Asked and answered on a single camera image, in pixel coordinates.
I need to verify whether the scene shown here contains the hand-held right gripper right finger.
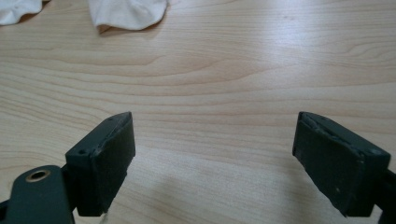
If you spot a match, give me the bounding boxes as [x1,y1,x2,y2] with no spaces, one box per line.
[291,111,392,218]

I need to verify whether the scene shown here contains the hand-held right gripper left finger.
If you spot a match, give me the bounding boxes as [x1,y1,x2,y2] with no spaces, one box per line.
[64,111,136,217]

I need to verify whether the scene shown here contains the pale cloth garment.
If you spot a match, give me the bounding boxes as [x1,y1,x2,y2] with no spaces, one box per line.
[0,0,169,32]

